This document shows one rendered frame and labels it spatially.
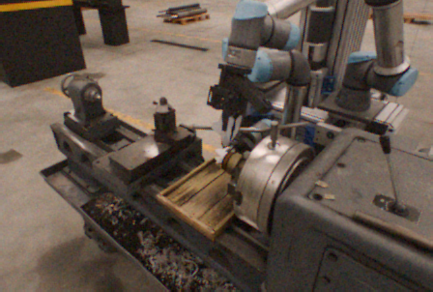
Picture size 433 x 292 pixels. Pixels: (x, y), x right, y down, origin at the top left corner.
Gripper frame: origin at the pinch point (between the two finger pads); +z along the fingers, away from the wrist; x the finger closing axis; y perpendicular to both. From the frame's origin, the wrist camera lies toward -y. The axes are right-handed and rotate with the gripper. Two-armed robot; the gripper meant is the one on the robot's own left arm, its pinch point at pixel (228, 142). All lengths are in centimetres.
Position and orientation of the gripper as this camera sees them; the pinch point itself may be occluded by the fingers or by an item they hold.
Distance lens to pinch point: 79.5
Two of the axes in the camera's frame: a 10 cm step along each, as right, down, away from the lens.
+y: -7.7, -3.3, 5.5
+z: -2.0, 9.4, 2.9
